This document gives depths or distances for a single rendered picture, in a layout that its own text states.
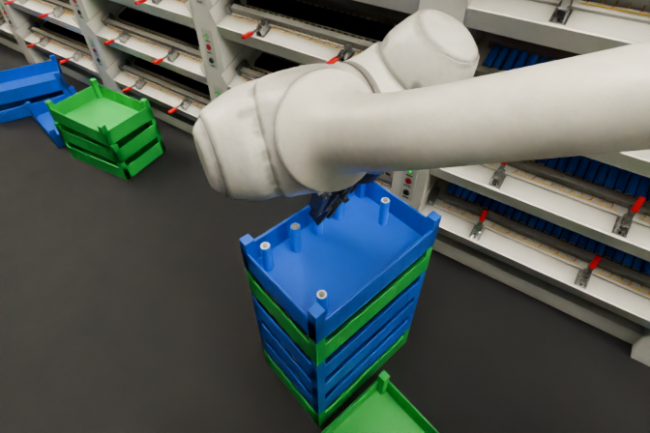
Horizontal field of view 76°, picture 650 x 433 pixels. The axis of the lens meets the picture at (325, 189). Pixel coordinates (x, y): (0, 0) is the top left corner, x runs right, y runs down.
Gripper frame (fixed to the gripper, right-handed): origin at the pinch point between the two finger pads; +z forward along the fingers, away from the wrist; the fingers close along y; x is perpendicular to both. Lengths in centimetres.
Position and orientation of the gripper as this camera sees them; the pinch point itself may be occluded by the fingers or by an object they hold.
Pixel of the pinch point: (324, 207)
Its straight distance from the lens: 74.6
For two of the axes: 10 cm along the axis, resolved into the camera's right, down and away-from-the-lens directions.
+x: -6.1, -7.7, 1.9
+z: -2.8, 4.4, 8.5
